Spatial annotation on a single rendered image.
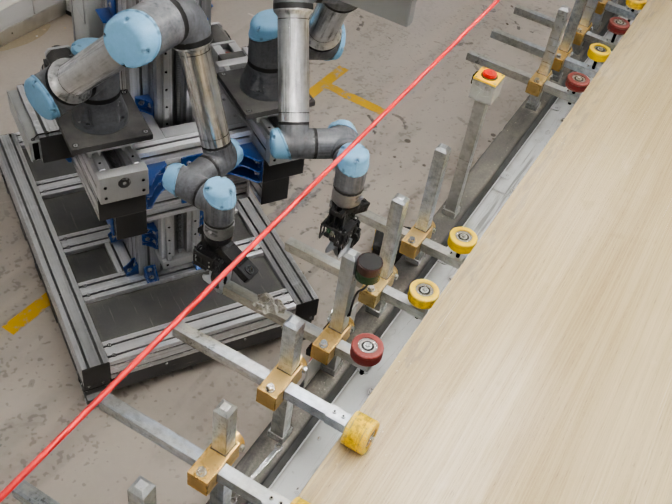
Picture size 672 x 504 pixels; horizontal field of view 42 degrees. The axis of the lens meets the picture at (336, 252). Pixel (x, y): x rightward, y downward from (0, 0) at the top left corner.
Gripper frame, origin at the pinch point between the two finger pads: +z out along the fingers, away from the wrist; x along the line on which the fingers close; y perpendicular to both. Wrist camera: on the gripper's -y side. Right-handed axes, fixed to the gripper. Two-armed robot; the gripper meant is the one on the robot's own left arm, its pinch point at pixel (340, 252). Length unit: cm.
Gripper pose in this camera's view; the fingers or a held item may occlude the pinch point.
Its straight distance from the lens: 232.4
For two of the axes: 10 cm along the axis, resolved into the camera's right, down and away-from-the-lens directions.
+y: -5.0, 5.7, -6.5
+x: 8.6, 4.3, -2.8
